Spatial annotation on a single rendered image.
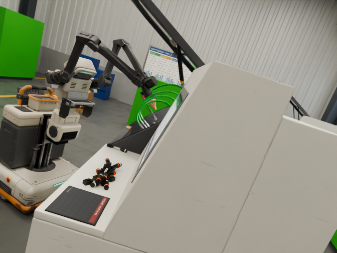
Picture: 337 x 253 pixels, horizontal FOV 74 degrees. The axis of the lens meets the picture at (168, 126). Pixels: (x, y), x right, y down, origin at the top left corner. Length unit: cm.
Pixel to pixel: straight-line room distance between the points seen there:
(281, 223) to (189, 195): 28
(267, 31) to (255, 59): 92
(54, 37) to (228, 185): 965
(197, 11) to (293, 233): 793
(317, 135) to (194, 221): 41
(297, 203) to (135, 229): 48
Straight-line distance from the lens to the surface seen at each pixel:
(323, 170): 75
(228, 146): 63
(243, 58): 812
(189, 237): 75
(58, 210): 82
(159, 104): 488
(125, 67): 162
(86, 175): 103
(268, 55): 830
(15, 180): 231
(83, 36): 162
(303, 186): 74
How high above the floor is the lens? 148
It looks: 12 degrees down
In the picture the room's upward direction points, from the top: 19 degrees clockwise
